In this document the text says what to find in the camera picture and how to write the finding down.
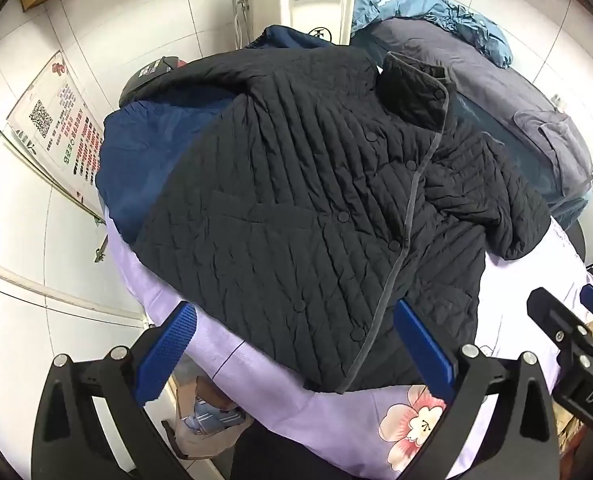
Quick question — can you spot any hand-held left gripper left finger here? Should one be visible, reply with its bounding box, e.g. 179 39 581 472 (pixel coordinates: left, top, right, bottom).
30 301 212 480

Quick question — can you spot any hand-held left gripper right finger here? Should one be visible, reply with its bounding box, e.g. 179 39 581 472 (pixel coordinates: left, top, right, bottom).
393 299 561 480

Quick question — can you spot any black quilted jacket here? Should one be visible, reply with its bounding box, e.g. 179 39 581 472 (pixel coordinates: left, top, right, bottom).
119 47 552 395

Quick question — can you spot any brown paper bag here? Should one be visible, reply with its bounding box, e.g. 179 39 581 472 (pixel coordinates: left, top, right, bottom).
162 374 253 461

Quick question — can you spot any lilac floral bedsheet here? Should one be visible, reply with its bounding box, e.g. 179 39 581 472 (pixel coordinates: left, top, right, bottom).
100 210 593 480

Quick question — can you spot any navy blue garment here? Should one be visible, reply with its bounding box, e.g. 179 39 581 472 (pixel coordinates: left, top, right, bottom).
98 24 342 241

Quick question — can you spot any grey garment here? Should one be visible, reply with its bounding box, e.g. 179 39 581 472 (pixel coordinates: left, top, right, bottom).
351 19 593 196

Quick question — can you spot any black and red device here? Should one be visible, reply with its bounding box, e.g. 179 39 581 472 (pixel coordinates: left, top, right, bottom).
119 55 190 108

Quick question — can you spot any light blue jacket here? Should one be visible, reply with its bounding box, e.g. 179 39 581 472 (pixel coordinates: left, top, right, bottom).
350 0 514 68

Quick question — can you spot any wall poster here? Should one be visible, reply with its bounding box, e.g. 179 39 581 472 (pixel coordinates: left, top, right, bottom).
6 50 108 221

